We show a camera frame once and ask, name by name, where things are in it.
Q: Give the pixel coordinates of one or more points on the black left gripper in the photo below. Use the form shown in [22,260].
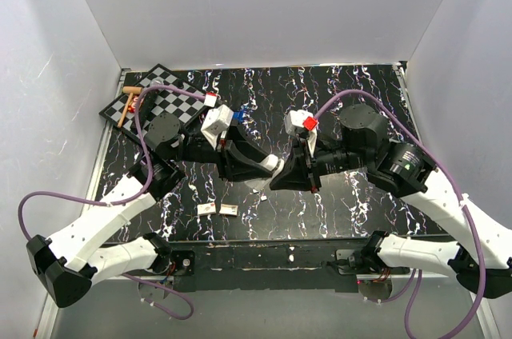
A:
[235,153]

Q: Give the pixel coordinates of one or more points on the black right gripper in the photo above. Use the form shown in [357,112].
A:
[295,175]

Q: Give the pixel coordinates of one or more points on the white stapler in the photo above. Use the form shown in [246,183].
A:
[272,166]

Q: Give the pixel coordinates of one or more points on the blue stapler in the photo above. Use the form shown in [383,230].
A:
[239,116]

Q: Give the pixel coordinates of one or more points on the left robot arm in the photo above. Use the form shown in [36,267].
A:
[69,262]

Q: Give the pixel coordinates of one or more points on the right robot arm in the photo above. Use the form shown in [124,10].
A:
[406,172]

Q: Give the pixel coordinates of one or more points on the right staple box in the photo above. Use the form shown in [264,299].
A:
[228,210]

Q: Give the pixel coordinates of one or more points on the staple box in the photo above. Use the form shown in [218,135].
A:
[206,209]
[228,210]

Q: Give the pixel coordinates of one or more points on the left staple box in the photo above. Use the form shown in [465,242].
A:
[206,209]

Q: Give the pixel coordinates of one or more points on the black white chessboard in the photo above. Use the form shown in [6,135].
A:
[189,111]

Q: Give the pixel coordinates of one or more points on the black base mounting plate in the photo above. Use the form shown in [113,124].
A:
[262,265]

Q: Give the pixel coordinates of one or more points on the black microphone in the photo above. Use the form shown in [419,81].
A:
[149,100]

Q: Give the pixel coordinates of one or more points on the red toy block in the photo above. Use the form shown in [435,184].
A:
[133,103]

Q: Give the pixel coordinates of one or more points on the wooden mallet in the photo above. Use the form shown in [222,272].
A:
[131,91]

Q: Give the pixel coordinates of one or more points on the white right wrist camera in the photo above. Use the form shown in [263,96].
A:
[301,123]

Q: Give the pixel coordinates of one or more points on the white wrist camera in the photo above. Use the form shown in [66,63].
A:
[216,122]
[301,123]

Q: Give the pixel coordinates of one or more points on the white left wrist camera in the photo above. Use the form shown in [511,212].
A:
[216,122]

